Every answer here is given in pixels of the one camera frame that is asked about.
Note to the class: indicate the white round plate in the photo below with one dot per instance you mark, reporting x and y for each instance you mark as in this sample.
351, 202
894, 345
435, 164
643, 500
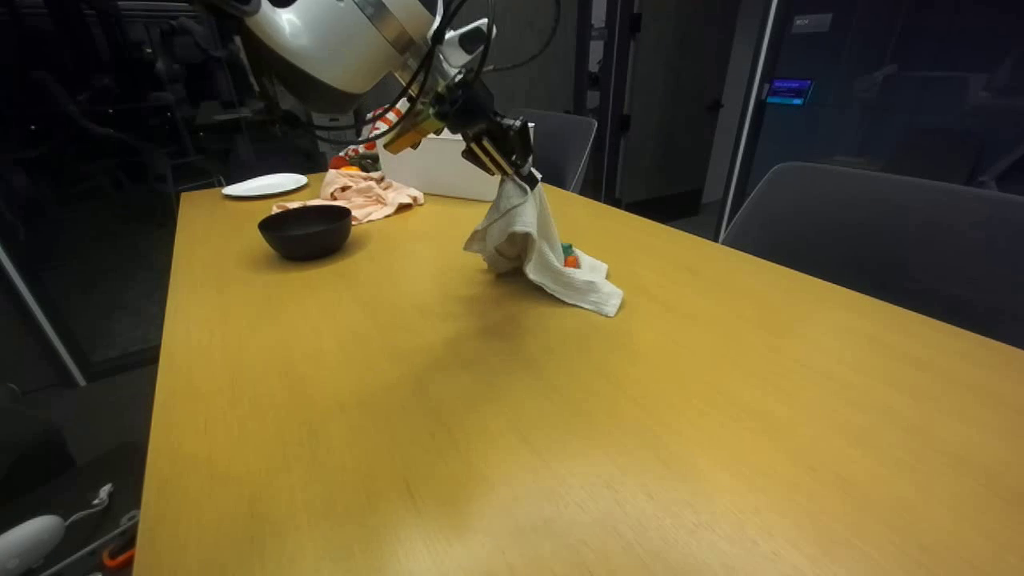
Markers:
265, 185

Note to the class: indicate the grey chair with narrow backrest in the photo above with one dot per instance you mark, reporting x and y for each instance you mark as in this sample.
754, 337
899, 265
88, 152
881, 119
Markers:
563, 147

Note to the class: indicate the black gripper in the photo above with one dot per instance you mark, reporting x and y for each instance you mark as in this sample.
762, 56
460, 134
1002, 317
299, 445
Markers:
491, 134

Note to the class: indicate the orange white striped bag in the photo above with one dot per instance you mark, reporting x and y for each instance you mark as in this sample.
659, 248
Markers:
368, 138

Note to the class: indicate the white kitchen towel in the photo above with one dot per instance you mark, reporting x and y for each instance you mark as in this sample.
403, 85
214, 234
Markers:
529, 241

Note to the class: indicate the blue glowing screen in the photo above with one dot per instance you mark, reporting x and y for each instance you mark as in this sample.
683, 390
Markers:
789, 92

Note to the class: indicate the black bowl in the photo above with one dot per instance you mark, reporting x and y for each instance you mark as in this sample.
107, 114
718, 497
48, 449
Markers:
305, 231

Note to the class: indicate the pink crumpled cloth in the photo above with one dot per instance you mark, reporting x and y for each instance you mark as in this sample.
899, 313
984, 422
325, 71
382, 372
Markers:
368, 197

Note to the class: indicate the small green toy block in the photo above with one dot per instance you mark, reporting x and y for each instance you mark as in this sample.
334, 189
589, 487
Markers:
568, 248

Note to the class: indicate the orange toy block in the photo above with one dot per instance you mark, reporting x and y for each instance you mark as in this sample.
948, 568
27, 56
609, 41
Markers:
570, 261

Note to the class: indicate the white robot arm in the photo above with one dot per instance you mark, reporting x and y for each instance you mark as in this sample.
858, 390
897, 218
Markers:
331, 38

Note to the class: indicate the grey chair with wide backrest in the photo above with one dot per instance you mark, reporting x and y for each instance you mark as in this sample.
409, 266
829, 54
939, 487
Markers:
884, 241

